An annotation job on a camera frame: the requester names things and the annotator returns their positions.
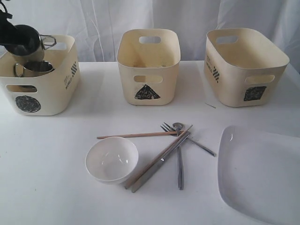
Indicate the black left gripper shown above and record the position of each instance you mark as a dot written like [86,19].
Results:
[12,35]

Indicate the short steel cup wire handle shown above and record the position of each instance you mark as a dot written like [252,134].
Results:
[35,51]

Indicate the tall steel mug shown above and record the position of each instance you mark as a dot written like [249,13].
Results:
[32,69]

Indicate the horizontal wooden chopstick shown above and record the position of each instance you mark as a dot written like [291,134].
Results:
[140,135]

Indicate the white ceramic bowl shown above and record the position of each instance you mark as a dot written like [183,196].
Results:
[112,160]

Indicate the steel fork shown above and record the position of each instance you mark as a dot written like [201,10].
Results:
[199,146]

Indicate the steel spoon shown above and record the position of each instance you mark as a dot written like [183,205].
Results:
[180,167]

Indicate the diagonal wooden chopstick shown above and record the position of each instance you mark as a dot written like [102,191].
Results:
[177,141]

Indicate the steel table knife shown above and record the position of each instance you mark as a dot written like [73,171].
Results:
[153,169]

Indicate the cream bin with circle mark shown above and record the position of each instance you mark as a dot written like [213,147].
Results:
[44,95]

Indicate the white curtain backdrop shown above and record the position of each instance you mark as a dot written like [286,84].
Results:
[98,25]

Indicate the cream bin with triangle mark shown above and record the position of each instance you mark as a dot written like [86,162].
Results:
[148,61]

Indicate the cream bin with square mark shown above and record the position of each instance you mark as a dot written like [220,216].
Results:
[242,66]

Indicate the white square plate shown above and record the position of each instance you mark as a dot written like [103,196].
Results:
[258,174]

